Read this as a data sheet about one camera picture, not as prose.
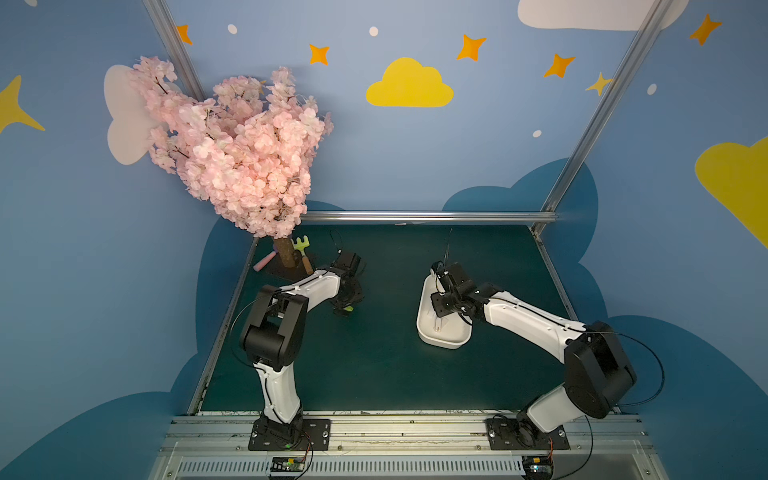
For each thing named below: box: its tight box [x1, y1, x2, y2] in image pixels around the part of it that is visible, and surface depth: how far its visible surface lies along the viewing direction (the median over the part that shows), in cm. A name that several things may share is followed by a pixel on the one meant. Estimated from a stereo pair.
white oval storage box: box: [416, 268, 473, 349], surface depth 93 cm
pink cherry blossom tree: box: [128, 56, 334, 268], surface depth 65 cm
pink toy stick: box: [253, 251, 277, 272], surface depth 110 cm
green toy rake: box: [291, 235, 313, 275], surface depth 117 cm
